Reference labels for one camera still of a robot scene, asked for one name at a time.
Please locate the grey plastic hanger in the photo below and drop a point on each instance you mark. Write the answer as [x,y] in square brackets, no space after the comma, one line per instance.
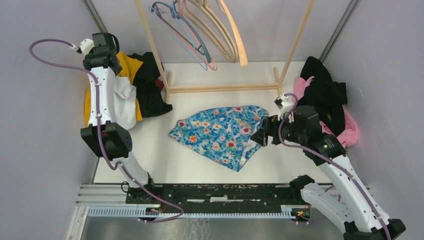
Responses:
[188,30]

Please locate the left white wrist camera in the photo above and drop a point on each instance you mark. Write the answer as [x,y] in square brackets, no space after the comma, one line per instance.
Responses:
[84,47]

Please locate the blue floral skirt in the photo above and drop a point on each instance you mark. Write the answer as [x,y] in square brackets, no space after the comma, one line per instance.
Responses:
[222,134]

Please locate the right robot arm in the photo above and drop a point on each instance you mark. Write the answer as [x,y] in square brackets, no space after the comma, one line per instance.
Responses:
[358,216]

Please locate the white slotted cable duct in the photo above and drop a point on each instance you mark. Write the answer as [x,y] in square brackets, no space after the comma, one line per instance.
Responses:
[142,212]

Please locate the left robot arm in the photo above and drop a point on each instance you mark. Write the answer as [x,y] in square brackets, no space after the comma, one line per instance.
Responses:
[103,135]

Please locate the black garment pile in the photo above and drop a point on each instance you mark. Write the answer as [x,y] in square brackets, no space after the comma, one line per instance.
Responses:
[148,94]
[323,93]

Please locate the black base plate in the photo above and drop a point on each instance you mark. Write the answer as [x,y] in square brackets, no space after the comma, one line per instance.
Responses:
[216,198]

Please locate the wooden hanger front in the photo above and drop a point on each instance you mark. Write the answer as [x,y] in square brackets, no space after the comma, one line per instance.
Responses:
[242,56]

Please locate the wooden hanger middle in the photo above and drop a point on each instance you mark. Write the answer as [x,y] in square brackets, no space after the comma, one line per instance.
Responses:
[216,31]

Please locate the pink garment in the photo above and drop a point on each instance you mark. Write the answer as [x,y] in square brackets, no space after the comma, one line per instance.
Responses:
[351,133]

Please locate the pink plastic hanger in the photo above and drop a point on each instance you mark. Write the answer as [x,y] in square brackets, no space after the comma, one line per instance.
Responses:
[194,43]

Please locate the black garment left pile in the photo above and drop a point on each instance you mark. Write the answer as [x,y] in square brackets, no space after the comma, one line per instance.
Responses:
[148,94]

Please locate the wooden hanger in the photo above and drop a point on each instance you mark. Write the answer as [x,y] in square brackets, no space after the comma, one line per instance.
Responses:
[242,56]
[202,15]
[216,31]

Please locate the wooden clothes rack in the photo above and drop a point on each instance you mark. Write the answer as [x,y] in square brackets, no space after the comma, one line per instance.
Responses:
[278,77]

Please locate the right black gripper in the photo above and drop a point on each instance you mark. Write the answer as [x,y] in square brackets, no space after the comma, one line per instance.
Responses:
[270,127]

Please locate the black garment right pile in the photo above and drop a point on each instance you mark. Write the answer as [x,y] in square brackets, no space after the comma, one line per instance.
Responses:
[323,93]

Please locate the light blue plastic hanger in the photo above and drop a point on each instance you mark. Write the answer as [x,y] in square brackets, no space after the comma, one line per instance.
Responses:
[179,36]

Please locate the white garment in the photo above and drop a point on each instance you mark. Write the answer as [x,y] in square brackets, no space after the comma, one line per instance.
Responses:
[124,102]

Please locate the wooden hanger back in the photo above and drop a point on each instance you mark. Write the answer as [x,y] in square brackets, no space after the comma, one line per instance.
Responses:
[202,15]

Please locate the red dotted garment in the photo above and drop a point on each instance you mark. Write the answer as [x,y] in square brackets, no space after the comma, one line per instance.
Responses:
[160,84]

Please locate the yellow garment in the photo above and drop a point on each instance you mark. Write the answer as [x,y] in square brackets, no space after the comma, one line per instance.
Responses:
[129,69]

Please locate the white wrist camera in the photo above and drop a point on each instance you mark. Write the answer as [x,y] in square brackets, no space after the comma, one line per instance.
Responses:
[84,47]
[286,103]

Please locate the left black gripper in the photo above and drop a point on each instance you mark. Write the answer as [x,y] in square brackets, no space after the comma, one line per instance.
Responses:
[119,68]

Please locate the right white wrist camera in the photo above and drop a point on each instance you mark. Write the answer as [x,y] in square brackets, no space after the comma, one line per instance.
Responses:
[286,103]

